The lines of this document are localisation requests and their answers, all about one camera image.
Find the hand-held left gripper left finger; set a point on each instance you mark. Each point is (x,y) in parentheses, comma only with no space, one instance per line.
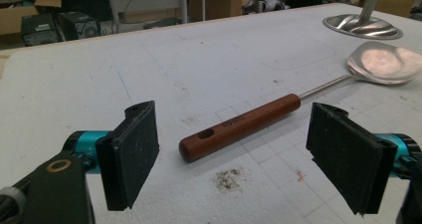
(132,157)

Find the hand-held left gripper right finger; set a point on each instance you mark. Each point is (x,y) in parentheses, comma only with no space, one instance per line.
(345,157)

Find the round steel stand base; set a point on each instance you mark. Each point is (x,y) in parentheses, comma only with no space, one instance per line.
(363,24)

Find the black electronic device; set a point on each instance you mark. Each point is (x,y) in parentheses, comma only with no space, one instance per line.
(40,31)

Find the white metal pole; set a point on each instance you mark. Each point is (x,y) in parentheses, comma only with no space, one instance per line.
(183,3)

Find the cardboard box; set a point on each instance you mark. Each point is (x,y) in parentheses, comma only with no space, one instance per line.
(20,15)
(391,0)

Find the grey bag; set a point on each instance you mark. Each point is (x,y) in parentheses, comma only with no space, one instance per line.
(263,2)

